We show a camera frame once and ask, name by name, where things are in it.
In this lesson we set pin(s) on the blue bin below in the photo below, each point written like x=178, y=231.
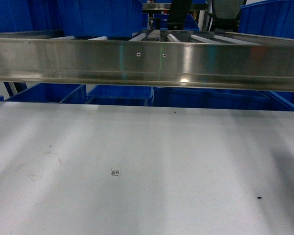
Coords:
x=52, y=93
x=220, y=99
x=121, y=95

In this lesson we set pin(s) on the small QR code sticker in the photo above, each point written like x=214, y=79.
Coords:
x=116, y=171

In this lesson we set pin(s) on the stainless steel roller shelf rail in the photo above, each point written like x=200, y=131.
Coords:
x=167, y=58

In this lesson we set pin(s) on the large blue bin far left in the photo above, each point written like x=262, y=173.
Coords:
x=29, y=15

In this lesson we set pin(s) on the blue bin below right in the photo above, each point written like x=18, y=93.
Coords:
x=220, y=99

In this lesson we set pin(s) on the black mesh office chair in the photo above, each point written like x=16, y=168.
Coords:
x=224, y=15

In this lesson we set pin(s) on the blue bin far right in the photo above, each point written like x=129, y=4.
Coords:
x=268, y=18

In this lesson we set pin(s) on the blue bin on roller shelf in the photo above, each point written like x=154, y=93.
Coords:
x=111, y=18

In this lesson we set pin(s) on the blue bin below left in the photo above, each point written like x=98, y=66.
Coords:
x=52, y=93

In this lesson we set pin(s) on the blue bin below centre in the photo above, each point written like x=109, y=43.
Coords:
x=121, y=95

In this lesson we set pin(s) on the black chair behind bin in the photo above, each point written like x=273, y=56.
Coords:
x=177, y=15

